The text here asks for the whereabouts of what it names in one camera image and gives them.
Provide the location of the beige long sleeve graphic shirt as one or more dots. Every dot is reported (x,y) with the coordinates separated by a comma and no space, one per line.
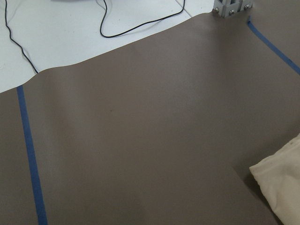
(278,177)

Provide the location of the aluminium frame post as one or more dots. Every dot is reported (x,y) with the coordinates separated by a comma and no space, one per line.
(226,8)

